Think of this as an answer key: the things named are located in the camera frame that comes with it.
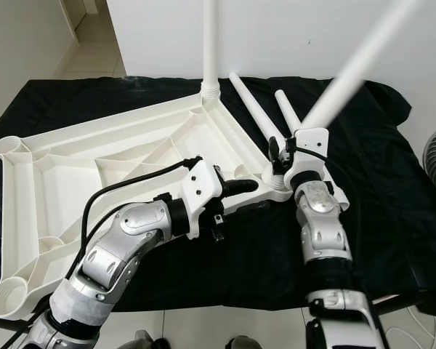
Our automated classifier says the white plastic children table top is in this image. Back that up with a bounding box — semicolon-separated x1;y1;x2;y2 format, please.
0;91;295;321

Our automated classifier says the black tablecloth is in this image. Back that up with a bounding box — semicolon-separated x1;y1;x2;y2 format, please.
0;73;436;313

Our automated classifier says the grey robot left foot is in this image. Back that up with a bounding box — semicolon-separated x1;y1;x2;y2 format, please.
137;331;158;349

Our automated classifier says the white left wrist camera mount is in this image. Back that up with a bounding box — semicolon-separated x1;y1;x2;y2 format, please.
185;159;226;239

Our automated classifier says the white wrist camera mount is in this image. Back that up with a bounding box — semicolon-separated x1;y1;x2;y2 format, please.
185;159;226;239
287;127;330;182

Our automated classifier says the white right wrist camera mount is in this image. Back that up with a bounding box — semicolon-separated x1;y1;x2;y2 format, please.
287;127;330;182

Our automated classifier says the black metal table frame leg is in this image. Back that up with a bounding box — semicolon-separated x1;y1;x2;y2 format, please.
371;291;436;313

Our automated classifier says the white floor cable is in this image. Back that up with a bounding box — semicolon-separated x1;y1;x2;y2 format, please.
389;305;436;349

